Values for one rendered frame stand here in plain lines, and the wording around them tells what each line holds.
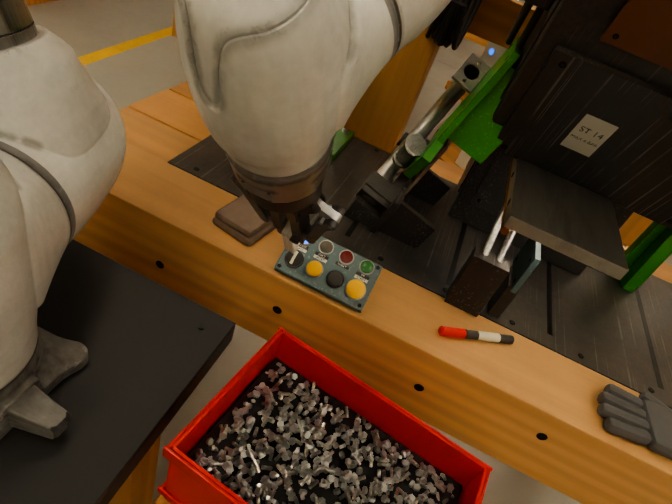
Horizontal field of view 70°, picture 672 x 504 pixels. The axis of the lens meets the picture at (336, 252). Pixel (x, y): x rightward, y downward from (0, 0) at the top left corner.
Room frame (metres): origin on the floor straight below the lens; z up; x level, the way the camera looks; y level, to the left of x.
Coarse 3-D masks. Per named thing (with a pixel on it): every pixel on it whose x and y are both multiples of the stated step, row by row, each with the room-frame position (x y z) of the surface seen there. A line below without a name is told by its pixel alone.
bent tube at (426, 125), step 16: (464, 64) 0.84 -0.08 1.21; (480, 64) 0.86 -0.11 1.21; (464, 80) 0.83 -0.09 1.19; (480, 80) 0.83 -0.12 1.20; (448, 96) 0.89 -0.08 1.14; (432, 112) 0.90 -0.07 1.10; (416, 128) 0.88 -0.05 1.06; (432, 128) 0.89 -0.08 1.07; (400, 144) 0.86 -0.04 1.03; (384, 176) 0.79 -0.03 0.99
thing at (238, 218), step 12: (228, 204) 0.62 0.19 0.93; (240, 204) 0.63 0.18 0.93; (216, 216) 0.59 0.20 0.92; (228, 216) 0.59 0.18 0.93; (240, 216) 0.60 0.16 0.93; (252, 216) 0.61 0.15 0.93; (228, 228) 0.58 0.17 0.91; (240, 228) 0.58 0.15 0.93; (252, 228) 0.59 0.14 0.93; (264, 228) 0.62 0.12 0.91; (240, 240) 0.58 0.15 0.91; (252, 240) 0.58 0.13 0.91
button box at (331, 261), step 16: (320, 240) 0.59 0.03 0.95; (304, 256) 0.57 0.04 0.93; (320, 256) 0.57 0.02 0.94; (336, 256) 0.58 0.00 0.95; (288, 272) 0.54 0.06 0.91; (304, 272) 0.55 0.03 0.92; (352, 272) 0.56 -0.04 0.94; (320, 288) 0.53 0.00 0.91; (336, 288) 0.54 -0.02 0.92; (368, 288) 0.55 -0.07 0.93; (352, 304) 0.53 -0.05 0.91
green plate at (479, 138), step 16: (512, 48) 0.79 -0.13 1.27; (496, 64) 0.82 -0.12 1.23; (512, 64) 0.74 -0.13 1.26; (496, 80) 0.74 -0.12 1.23; (480, 96) 0.74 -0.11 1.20; (496, 96) 0.75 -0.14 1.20; (464, 112) 0.75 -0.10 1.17; (480, 112) 0.76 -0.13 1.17; (448, 128) 0.75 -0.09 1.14; (464, 128) 0.76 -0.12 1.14; (480, 128) 0.75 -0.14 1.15; (496, 128) 0.75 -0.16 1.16; (464, 144) 0.76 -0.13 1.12; (480, 144) 0.75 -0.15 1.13; (496, 144) 0.75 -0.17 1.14; (480, 160) 0.75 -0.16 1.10
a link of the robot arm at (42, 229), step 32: (0, 160) 0.29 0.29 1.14; (0, 192) 0.26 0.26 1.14; (32, 192) 0.31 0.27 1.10; (0, 224) 0.24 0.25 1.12; (32, 224) 0.28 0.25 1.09; (64, 224) 0.33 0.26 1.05; (0, 256) 0.23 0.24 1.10; (32, 256) 0.27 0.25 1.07; (0, 288) 0.22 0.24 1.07; (32, 288) 0.26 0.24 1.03; (0, 320) 0.22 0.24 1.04; (32, 320) 0.25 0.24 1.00; (0, 352) 0.21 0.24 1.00; (32, 352) 0.25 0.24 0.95; (0, 384) 0.21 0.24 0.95
